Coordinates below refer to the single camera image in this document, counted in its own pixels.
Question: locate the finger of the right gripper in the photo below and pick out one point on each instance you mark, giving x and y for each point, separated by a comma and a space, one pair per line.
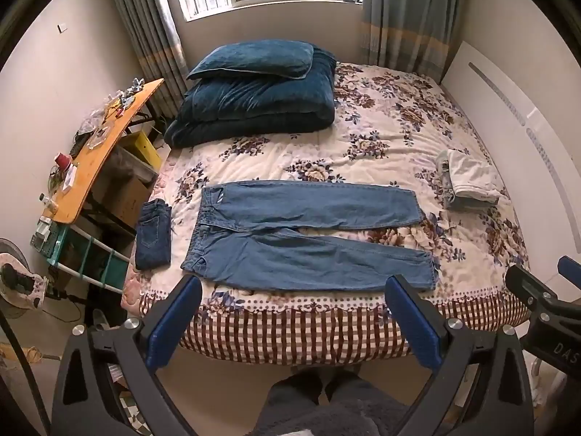
570, 270

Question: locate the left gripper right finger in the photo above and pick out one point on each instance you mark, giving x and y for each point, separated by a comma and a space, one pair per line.
499, 401

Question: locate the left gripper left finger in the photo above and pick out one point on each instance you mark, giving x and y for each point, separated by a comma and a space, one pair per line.
85, 402

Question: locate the light blue denim jeans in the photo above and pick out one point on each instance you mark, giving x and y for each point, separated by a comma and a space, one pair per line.
278, 236

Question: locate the white bed headboard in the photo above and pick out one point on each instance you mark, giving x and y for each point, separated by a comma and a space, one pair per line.
541, 179

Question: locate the folded white grey garment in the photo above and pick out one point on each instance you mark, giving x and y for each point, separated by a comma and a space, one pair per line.
467, 183

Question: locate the teal metal shelf rack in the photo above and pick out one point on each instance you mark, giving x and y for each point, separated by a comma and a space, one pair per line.
75, 252

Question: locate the folded dark blue jeans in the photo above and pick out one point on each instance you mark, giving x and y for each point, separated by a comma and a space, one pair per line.
153, 238

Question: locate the person's dark trousers legs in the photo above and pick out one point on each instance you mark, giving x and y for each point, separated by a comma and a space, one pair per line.
307, 404

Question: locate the cardboard box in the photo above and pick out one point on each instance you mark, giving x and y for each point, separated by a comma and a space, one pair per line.
123, 185

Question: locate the floral fleece bed blanket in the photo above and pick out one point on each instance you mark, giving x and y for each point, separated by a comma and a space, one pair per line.
389, 129

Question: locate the red cup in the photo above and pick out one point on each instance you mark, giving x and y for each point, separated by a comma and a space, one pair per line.
63, 161

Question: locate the yellow box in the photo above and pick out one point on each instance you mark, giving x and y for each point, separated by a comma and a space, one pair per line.
142, 148

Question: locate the orange wooden side table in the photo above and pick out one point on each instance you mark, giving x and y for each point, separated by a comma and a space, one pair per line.
90, 160

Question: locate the right grey curtain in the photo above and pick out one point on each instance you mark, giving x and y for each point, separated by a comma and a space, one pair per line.
412, 36

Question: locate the grey curtain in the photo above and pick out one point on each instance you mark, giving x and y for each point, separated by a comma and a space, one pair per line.
157, 45
412, 36

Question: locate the dark teal folded comforter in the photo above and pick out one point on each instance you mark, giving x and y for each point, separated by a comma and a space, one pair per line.
222, 108

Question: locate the dark teal pillow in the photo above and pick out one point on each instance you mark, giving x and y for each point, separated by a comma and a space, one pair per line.
288, 59

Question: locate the left grey curtain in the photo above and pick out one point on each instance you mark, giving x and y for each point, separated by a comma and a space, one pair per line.
157, 45

